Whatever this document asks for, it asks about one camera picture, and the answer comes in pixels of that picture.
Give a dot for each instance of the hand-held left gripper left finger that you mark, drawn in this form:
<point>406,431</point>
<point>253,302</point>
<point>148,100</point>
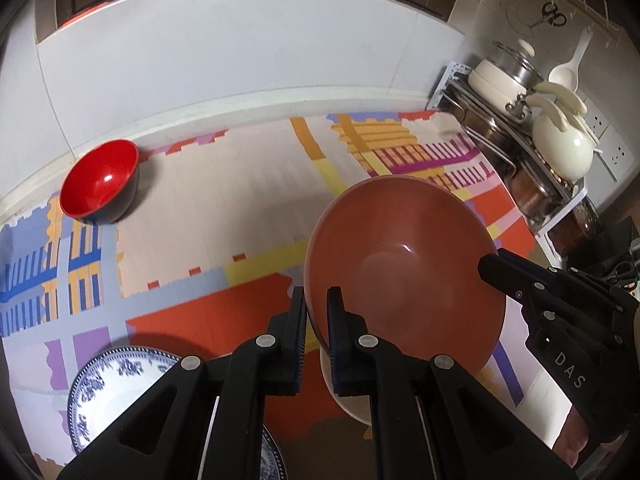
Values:
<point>300,340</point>

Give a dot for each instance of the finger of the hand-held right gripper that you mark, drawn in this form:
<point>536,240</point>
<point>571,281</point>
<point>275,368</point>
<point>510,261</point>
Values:
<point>540,267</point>
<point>510,275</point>

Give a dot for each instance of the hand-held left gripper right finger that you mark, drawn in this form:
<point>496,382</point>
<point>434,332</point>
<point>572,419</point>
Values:
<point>336,345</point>

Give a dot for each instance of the cream bowl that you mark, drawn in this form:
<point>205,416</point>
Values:
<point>350,405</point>

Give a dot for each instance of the pink bowl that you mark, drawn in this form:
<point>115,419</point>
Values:
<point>410,270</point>

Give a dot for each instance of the blue patterned white plate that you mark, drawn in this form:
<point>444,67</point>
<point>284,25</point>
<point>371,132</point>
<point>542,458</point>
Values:
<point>105,385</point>

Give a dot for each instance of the person's right hand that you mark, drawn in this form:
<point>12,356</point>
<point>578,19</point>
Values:
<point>570,435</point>

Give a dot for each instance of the glass jar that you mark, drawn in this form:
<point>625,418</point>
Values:
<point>577,232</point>

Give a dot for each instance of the white metal pot rack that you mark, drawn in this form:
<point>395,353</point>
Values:
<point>565,205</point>

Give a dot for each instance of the small steel pot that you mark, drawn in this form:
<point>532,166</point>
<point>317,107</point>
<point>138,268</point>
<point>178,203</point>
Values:
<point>537,190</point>

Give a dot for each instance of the cream enamel pot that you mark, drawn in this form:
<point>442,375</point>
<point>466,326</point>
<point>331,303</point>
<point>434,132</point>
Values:
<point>562,147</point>

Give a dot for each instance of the large steel pot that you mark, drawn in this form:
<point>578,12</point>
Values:
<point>482,130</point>

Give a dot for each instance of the colourful patterned mat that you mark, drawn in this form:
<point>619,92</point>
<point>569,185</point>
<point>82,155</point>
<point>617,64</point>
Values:
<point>240,200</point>

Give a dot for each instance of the white rice spoon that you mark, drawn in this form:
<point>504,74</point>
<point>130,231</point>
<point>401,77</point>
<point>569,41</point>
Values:
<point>567,72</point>

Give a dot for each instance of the steel pot with lid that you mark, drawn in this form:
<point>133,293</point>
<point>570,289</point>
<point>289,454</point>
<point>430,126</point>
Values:
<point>520,65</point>

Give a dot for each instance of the black scissors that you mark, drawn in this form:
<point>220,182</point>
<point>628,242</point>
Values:
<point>547,15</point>

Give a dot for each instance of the red and black bowl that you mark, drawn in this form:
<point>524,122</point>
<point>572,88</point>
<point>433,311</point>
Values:
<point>97,180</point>

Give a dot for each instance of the white wall outlet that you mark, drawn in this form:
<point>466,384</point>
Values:
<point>597,120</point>
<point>617,155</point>

